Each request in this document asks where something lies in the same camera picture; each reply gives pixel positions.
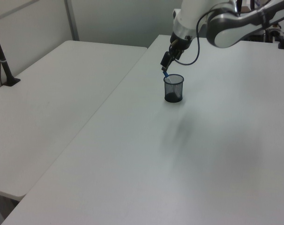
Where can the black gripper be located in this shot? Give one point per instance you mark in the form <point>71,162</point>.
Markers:
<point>180,43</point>

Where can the white marker with blue cap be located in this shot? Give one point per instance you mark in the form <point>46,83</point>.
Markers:
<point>166,74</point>

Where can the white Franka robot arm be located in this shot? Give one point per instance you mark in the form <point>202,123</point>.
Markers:
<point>226,25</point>

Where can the black mesh pen cup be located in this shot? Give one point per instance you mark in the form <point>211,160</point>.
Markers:
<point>173,90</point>

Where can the brown cardboard box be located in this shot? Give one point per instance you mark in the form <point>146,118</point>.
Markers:
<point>245,9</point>

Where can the white side table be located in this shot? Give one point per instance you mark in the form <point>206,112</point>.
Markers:
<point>50,98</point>

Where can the black pole with white band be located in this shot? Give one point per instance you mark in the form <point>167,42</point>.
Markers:
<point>2,58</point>

